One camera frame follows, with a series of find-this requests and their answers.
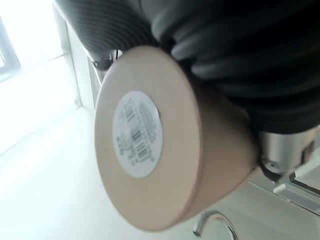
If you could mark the chrome curved faucet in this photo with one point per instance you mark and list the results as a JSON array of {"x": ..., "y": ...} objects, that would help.
[{"x": 220, "y": 225}]

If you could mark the beige cup with barcode sticker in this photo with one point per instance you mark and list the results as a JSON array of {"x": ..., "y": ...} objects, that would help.
[{"x": 170, "y": 140}]

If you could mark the white cabinet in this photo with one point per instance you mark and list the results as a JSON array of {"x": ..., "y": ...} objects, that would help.
[{"x": 80, "y": 72}]

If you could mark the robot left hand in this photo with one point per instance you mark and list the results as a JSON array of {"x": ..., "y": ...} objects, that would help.
[{"x": 250, "y": 62}]

